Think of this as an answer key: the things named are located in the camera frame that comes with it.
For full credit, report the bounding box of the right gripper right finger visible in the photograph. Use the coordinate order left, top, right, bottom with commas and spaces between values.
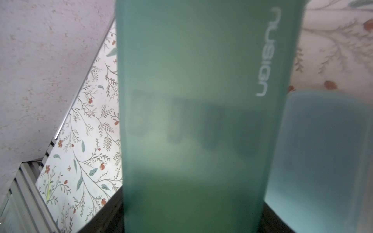
257, 203, 295, 233

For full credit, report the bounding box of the dark green pencil case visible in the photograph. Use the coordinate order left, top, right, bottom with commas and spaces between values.
115, 1, 306, 233

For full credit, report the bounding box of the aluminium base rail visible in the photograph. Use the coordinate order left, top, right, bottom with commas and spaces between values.
1, 140, 59, 233

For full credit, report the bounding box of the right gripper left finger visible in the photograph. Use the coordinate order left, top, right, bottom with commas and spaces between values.
78, 187, 124, 233

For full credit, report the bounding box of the light blue pencil case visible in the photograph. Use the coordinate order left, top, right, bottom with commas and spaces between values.
265, 91, 373, 233

